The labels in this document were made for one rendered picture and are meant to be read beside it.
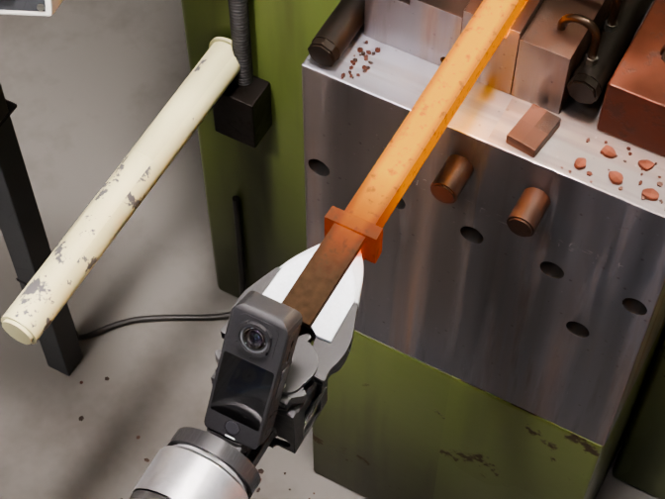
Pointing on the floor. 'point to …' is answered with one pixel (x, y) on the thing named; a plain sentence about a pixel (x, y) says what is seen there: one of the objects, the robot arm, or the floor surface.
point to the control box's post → (30, 243)
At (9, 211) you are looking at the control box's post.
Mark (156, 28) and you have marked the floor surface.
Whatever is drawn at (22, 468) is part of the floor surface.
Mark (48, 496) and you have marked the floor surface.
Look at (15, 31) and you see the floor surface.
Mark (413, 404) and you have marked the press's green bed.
